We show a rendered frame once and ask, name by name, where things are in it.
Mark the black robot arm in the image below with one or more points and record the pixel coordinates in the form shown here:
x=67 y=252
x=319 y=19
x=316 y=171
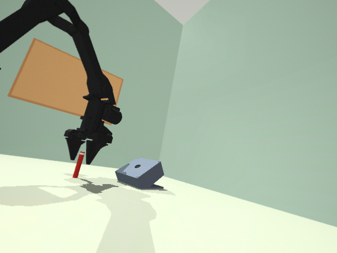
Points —
x=34 y=12

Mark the red peg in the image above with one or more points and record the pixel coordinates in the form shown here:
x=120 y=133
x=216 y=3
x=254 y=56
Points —
x=78 y=165

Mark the grey sloped panel with hole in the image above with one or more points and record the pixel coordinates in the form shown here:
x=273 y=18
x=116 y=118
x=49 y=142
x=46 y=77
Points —
x=141 y=173

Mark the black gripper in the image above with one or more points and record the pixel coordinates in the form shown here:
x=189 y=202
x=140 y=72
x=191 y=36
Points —
x=89 y=129

